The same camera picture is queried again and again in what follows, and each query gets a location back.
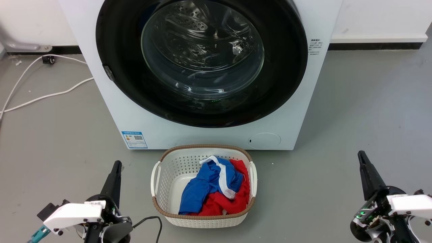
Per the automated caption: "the round white filter cover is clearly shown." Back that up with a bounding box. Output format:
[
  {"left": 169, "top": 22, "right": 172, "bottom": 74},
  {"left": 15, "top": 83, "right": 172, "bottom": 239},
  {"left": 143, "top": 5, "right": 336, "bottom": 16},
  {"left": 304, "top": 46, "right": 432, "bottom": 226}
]
[{"left": 248, "top": 132, "right": 281, "bottom": 150}]

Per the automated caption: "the black round washer door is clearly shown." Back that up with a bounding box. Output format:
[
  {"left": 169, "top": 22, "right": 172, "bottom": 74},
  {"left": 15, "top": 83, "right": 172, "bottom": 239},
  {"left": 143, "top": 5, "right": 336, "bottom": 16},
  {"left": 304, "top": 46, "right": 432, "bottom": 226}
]
[{"left": 96, "top": 0, "right": 308, "bottom": 128}]

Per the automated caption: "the white floor cable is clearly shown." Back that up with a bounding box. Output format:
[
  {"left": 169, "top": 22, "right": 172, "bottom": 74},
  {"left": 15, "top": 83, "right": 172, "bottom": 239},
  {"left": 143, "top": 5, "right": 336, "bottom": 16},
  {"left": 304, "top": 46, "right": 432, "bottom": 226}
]
[
  {"left": 0, "top": 77, "right": 95, "bottom": 113},
  {"left": 0, "top": 54, "right": 88, "bottom": 120}
]

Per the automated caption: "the steel washer drum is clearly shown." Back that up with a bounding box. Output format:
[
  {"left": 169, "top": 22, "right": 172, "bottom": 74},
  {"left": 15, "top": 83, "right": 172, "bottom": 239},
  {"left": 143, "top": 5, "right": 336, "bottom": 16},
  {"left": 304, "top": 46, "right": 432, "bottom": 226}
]
[{"left": 141, "top": 0, "right": 265, "bottom": 100}]

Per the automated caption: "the teal cable connector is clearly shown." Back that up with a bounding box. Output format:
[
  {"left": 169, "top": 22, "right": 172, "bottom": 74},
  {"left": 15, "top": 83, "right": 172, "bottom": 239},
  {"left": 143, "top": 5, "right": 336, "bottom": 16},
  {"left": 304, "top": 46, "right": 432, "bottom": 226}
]
[{"left": 29, "top": 225, "right": 51, "bottom": 243}]

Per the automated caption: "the red garment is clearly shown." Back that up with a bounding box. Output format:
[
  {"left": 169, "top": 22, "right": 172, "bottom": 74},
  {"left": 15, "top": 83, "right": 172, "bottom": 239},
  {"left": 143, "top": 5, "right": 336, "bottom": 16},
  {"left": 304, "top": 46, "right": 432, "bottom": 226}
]
[{"left": 189, "top": 159, "right": 251, "bottom": 216}]

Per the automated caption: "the blue energy label sticker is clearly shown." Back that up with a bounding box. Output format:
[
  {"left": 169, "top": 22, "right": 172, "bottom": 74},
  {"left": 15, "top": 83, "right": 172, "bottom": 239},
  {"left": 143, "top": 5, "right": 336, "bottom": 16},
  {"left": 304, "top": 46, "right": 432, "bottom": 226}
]
[{"left": 121, "top": 131, "right": 148, "bottom": 149}]

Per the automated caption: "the white front-load washing machine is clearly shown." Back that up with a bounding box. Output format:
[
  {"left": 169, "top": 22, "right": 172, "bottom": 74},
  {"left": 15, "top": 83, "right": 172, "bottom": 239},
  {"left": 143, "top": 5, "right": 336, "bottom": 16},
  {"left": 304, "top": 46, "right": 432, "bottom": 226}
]
[{"left": 58, "top": 0, "right": 343, "bottom": 151}]

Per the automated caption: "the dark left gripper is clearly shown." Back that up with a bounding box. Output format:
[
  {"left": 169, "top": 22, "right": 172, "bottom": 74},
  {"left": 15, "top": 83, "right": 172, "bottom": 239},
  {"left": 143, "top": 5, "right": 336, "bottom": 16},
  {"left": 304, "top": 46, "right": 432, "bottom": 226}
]
[{"left": 84, "top": 161, "right": 134, "bottom": 243}]

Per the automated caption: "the blue garment with white trim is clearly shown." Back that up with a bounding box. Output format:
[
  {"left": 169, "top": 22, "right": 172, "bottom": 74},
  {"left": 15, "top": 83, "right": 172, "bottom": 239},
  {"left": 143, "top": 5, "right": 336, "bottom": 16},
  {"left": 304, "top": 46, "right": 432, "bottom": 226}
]
[{"left": 178, "top": 156, "right": 244, "bottom": 215}]

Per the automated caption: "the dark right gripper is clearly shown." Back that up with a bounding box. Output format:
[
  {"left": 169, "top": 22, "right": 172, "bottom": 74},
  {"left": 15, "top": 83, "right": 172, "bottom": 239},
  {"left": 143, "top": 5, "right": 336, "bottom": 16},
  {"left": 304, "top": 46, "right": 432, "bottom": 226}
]
[{"left": 350, "top": 151, "right": 420, "bottom": 243}]

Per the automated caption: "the white perforated laundry basket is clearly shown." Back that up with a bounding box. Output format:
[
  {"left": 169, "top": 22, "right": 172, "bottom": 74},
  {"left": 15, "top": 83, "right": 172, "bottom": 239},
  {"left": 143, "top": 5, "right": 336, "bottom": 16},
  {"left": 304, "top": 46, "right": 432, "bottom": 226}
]
[{"left": 151, "top": 144, "right": 258, "bottom": 228}]

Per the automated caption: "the small printed text label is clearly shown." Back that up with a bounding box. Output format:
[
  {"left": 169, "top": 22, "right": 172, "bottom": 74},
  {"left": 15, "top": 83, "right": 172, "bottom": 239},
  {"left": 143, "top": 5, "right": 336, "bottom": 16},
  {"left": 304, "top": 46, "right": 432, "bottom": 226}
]
[{"left": 308, "top": 38, "right": 324, "bottom": 58}]

